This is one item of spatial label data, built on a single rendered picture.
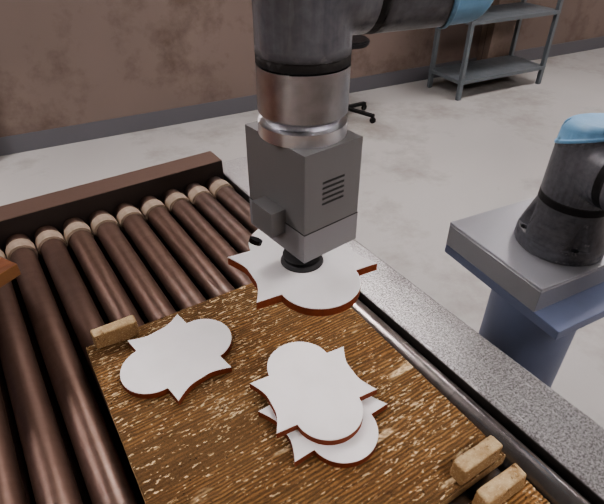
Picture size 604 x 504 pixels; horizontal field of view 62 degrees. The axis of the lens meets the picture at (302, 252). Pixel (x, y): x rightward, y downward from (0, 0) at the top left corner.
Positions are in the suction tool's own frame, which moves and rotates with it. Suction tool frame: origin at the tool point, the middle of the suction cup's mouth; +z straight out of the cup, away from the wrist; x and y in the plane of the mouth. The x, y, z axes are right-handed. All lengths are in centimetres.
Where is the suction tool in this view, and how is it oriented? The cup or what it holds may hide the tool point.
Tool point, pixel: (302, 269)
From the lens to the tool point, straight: 51.6
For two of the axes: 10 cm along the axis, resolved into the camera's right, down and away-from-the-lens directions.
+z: 0.0, 8.1, 5.9
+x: 7.8, -3.7, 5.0
